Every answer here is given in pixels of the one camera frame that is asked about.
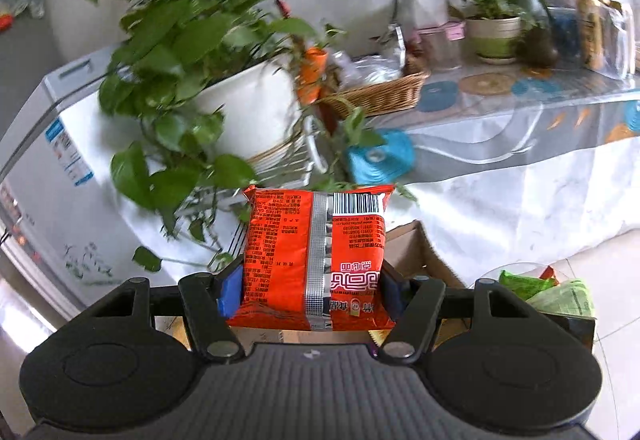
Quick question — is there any clear plastic bag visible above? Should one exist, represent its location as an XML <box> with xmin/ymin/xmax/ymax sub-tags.
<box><xmin>329</xmin><ymin>51</ymin><xmax>404</xmax><ymax>86</ymax></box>

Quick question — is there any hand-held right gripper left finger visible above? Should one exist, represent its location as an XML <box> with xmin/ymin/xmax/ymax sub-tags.
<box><xmin>95</xmin><ymin>260</ymin><xmax>247</xmax><ymax>362</ymax></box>

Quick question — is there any dark round vase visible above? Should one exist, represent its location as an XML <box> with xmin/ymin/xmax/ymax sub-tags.
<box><xmin>516</xmin><ymin>26</ymin><xmax>559</xmax><ymax>69</ymax></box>

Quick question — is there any wicker basket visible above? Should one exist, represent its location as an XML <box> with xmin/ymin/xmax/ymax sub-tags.
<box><xmin>319</xmin><ymin>68</ymin><xmax>432</xmax><ymax>121</ymax></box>

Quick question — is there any dark trash bin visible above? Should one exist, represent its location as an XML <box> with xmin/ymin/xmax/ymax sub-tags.
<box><xmin>472</xmin><ymin>262</ymin><xmax>599</xmax><ymax>357</ymax></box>

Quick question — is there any round green banded pot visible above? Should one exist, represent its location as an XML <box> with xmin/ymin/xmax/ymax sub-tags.
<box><xmin>464</xmin><ymin>16</ymin><xmax>522</xmax><ymax>66</ymax></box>

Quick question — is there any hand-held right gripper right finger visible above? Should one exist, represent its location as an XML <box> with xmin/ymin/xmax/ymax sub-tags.
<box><xmin>379</xmin><ymin>267</ymin><xmax>544</xmax><ymax>365</ymax></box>

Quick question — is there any orange object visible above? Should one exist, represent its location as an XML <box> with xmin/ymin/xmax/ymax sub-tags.
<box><xmin>297</xmin><ymin>46</ymin><xmax>330</xmax><ymax>104</ymax></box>

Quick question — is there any pothos plant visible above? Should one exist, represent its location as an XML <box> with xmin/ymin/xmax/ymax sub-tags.
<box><xmin>67</xmin><ymin>0</ymin><xmax>418</xmax><ymax>273</ymax></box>

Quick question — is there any white square plant pot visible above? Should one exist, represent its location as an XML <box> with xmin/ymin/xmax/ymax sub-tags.
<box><xmin>397</xmin><ymin>0</ymin><xmax>449</xmax><ymax>31</ymax></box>

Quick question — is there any clear jar pink lid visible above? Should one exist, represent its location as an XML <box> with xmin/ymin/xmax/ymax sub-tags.
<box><xmin>417</xmin><ymin>22</ymin><xmax>464</xmax><ymax>71</ymax></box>

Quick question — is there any white chest freezer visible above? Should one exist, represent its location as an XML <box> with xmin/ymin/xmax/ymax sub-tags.
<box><xmin>0</xmin><ymin>44</ymin><xmax>242</xmax><ymax>321</ymax></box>

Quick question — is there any golden packaged box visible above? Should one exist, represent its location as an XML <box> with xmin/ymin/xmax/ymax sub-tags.
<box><xmin>574</xmin><ymin>0</ymin><xmax>637</xmax><ymax>79</ymax></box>

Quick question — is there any green plastic bag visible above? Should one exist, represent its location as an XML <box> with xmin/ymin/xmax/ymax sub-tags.
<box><xmin>497</xmin><ymin>269</ymin><xmax>597</xmax><ymax>319</ymax></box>

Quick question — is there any red snack packet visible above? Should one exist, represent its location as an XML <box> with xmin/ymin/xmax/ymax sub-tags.
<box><xmin>226</xmin><ymin>185</ymin><xmax>397</xmax><ymax>332</ymax></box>

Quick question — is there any cardboard box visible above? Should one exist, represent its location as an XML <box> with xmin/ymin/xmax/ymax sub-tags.
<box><xmin>150</xmin><ymin>219</ymin><xmax>472</xmax><ymax>352</ymax></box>

